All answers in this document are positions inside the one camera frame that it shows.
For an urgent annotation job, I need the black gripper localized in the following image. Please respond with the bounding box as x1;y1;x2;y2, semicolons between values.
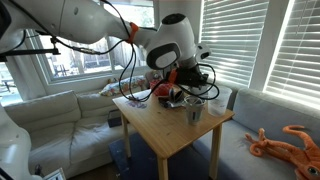
175;66;209;88

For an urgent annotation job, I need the silver metal cup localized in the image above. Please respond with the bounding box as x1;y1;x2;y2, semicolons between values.
183;95;206;127

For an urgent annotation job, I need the clear plastic cup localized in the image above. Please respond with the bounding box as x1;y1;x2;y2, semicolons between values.
207;84;233;118

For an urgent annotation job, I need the red patterned cloth bag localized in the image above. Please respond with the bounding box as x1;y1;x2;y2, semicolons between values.
149;79;175;98

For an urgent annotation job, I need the dark crumpled wrapper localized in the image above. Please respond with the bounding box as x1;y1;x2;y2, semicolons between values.
157;95;174;108

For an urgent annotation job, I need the light wooden side table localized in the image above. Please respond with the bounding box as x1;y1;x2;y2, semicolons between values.
112;87;235;180

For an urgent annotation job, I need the blue purple flat sticker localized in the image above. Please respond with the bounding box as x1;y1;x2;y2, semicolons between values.
125;99;148;110

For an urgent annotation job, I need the white window blind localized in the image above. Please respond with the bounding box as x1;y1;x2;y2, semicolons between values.
199;0;270;88
263;0;320;104

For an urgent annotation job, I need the floral pillow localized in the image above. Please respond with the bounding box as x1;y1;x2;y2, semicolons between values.
99;74;148;98

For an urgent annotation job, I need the dark blue box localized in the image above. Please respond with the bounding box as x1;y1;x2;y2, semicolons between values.
107;109;124;128

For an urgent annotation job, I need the grey fabric sofa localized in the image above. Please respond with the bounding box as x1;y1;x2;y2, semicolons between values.
191;87;320;180

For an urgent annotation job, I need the dark blue floor mat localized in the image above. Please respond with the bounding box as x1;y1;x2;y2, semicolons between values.
108;131;214;180

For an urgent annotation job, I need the large glass window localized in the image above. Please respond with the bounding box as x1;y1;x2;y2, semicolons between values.
0;0;158;101

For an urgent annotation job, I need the orange squid plush toy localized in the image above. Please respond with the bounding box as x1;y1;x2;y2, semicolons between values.
244;124;320;180

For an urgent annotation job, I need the white leather sofa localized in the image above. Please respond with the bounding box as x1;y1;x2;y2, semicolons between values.
3;88;138;179

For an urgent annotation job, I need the white paper sheet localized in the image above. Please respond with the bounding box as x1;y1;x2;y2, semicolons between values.
43;167;67;180

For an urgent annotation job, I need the small black floor item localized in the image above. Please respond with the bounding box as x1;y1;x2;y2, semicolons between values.
34;164;44;178

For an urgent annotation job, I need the orange cable tie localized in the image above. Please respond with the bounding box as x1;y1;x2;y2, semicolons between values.
167;69;178;84
127;21;140;44

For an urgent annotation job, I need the long black arm cable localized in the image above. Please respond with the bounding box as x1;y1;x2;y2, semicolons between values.
6;0;158;103

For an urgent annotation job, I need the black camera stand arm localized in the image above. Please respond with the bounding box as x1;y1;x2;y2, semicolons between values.
0;34;62;63

